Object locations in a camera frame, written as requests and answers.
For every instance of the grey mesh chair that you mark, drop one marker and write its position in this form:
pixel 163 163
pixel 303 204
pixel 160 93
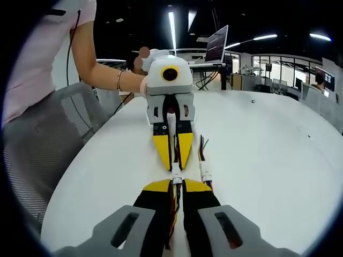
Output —
pixel 72 107

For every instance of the open laptop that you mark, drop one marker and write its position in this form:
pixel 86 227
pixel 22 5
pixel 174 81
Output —
pixel 217 44

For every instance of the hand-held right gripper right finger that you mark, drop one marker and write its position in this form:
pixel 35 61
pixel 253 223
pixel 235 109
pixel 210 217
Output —
pixel 201 208

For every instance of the black laptop stand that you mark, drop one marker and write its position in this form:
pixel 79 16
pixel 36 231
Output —
pixel 223 77

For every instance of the operator in pink shirt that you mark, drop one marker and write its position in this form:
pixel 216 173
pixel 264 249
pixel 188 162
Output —
pixel 40 53

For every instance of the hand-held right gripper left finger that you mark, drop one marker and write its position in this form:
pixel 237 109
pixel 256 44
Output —
pixel 150 208

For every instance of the dark monitor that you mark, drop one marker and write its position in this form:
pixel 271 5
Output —
pixel 328 77

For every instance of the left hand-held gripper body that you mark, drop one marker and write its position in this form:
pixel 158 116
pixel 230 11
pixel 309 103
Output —
pixel 182 77

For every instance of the ceiling light strip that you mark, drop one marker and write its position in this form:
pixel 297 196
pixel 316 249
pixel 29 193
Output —
pixel 257 38
pixel 172 29
pixel 320 37

